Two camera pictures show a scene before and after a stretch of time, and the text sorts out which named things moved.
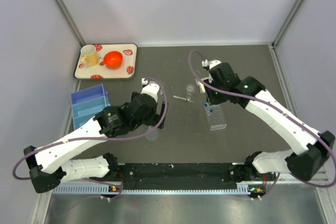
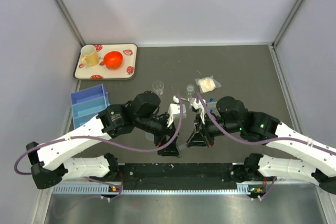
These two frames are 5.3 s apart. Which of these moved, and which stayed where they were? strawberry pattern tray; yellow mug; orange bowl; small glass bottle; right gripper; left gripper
Moved: left gripper; right gripper
Stayed: orange bowl; small glass bottle; yellow mug; strawberry pattern tray
